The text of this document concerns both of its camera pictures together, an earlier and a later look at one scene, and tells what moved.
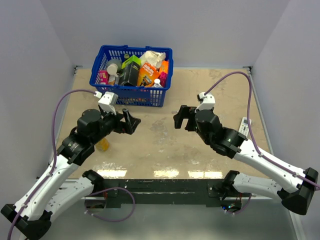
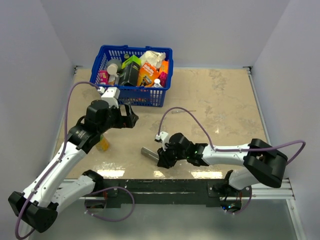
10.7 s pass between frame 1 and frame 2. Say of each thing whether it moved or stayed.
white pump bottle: stayed
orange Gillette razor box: stayed
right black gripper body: moved
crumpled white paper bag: stayed
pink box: stayed
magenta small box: stayed
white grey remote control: moved
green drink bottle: stayed
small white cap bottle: stayed
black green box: stayed
